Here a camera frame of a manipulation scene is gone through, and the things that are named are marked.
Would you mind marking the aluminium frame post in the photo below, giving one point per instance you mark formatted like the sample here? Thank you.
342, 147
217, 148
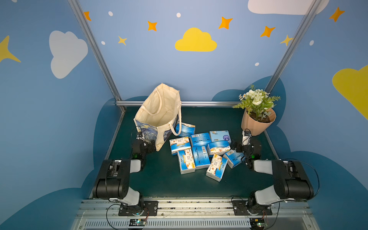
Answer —
298, 36
83, 22

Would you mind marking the controller board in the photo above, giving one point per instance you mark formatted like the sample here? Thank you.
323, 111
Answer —
137, 223
257, 224

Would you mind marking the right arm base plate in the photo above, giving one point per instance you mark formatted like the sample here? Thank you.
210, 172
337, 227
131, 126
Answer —
241, 208

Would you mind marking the floral tissue pack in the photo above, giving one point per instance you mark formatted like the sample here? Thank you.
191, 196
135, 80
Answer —
218, 148
186, 161
217, 167
179, 144

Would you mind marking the right aluminium frame post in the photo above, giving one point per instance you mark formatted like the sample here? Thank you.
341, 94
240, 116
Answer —
298, 36

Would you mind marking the pink pot with flowers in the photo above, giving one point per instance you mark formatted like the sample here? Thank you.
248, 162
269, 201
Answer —
258, 110

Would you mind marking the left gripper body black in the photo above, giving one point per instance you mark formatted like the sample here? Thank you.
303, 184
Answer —
146, 145

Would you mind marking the right controller board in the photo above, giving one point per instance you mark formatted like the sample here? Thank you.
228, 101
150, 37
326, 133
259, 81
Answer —
257, 224

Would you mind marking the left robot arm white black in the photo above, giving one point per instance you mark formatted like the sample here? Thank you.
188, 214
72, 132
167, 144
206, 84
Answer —
113, 179

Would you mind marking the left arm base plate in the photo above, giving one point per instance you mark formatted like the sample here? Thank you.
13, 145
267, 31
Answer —
143, 208

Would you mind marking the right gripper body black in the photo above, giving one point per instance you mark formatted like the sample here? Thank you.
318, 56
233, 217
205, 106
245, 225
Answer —
241, 146

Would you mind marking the cream canvas tote bag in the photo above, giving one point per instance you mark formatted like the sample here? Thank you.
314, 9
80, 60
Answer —
160, 115

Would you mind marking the left controller board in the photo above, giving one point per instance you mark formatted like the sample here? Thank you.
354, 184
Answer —
137, 223

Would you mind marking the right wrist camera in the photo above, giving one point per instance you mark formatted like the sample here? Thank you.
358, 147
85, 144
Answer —
246, 137

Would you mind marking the aluminium front rail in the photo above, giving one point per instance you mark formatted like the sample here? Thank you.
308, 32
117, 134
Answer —
181, 213

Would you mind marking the rear aluminium frame bar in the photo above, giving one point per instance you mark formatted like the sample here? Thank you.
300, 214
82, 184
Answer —
185, 103

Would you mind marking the blue tissue pack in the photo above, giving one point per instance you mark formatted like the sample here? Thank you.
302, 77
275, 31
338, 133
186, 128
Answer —
186, 129
234, 158
201, 139
201, 157

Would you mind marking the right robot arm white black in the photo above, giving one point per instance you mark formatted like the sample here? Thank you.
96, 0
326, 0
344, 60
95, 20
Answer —
290, 181

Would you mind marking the light blue tissue box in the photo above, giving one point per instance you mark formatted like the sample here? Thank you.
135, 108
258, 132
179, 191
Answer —
220, 135

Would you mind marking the left aluminium frame post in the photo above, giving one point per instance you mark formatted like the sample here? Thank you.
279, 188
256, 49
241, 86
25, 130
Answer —
83, 22

